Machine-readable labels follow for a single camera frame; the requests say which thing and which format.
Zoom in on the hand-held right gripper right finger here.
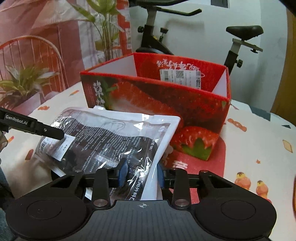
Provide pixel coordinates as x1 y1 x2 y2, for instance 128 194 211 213
157 162 233 208

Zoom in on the black exercise bike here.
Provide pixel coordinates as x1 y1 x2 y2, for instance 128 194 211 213
128 0 264 76

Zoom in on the clear packet of black masks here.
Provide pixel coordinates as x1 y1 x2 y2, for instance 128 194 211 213
35 107 181 201

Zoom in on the pink printed backdrop cloth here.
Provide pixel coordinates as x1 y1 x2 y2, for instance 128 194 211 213
0 0 133 116

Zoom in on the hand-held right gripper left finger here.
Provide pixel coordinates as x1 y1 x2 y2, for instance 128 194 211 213
50 159 129 208

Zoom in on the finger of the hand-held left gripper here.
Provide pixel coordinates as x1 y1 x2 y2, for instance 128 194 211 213
35 122 65 141

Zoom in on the wooden door frame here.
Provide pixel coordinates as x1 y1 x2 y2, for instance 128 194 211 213
270 9 296 127

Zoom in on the red strawberry print box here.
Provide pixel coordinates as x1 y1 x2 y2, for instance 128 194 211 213
80 52 232 161

